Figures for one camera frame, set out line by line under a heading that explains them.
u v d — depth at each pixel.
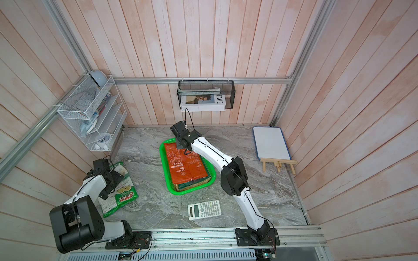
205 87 1.01
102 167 0.69
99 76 0.82
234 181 0.56
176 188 0.86
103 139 0.90
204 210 0.82
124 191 0.86
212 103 0.93
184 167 0.90
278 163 0.98
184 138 0.65
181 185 0.86
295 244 0.73
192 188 0.81
